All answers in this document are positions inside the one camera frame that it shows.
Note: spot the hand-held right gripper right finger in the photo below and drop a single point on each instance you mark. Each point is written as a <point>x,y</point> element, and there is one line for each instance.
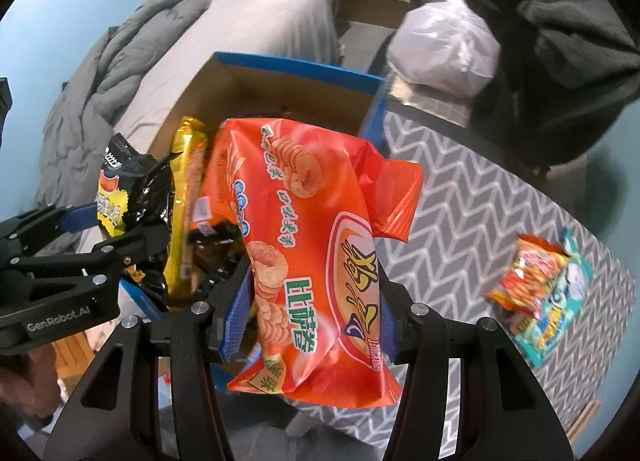
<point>400,321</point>

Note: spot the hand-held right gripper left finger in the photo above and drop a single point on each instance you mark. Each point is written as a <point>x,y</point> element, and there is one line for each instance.
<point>232,311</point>

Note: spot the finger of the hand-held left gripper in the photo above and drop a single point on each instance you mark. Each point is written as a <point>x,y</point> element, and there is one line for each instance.
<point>80,218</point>
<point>135,246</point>

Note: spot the black snack bag yellow label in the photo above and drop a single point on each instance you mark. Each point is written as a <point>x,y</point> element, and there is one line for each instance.
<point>140,191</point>

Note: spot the long yellow snack packet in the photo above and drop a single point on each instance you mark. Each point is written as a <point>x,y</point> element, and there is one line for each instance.
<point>187,191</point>

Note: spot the orange snack bag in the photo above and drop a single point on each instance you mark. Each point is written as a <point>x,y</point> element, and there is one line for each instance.
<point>310,266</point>

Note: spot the blue cardboard box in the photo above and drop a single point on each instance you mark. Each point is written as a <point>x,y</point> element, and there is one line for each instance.
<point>280,76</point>

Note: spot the person's left hand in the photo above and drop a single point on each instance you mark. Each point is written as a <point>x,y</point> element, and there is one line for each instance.
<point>25,381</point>

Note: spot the grey chevron tablecloth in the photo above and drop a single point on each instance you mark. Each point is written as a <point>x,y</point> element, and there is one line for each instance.
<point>475,221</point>

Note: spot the red snack packet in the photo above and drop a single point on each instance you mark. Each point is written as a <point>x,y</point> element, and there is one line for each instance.
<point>530,276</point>

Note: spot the grey quilt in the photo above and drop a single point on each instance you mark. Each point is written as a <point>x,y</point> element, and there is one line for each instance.
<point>110,81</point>

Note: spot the person's grey pants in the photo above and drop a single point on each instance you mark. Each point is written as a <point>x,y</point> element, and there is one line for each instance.
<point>310,436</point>

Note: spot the teal snack bag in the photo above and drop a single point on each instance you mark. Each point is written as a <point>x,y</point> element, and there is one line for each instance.
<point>565,311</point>

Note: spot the wooden board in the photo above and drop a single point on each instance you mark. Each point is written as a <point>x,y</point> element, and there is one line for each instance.
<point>585,421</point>

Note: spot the bed with grey sheet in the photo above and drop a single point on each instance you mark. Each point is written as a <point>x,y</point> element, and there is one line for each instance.
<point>260,26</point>

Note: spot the black office chair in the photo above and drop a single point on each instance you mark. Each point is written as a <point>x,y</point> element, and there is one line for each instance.
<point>510,91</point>

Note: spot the white plastic bag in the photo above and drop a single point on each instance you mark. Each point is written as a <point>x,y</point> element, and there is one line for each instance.
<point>445,46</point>

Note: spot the dark grey fleece jacket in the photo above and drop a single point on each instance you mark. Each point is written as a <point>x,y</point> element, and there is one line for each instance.
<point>585,66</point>

